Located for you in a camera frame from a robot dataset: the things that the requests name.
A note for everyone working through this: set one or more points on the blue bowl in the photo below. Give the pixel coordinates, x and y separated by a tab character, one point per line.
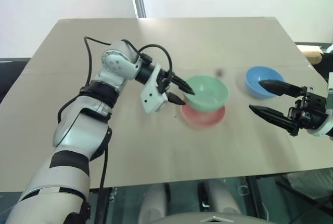
256	76

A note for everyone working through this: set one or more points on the grey rounded robot leg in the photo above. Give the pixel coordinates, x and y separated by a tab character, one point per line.
221	198
153	203

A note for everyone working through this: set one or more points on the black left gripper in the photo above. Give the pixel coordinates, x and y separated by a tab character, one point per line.
164	79

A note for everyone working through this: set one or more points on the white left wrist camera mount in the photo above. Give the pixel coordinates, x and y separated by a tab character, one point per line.
152	96

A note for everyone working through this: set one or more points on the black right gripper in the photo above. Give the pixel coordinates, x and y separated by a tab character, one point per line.
313	109

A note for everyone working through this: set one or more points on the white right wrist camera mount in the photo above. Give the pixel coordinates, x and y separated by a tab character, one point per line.
320	131

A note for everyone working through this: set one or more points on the black object beside table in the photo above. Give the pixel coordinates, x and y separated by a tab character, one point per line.
326	63

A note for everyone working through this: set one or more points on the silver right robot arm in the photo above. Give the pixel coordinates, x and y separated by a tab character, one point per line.
331	128

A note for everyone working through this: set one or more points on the grey robot torso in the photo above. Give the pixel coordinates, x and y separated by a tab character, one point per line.
208	219

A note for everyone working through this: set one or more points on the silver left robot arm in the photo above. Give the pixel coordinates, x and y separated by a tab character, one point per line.
70	130

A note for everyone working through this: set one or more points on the green bowl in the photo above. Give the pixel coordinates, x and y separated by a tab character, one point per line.
210	91

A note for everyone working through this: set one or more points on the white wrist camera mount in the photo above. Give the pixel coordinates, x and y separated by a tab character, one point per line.
320	131
152	96

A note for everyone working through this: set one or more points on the black table frame leg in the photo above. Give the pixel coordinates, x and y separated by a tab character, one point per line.
258	198

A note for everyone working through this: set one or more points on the dark low cabinet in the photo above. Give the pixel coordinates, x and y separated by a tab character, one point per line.
11	76

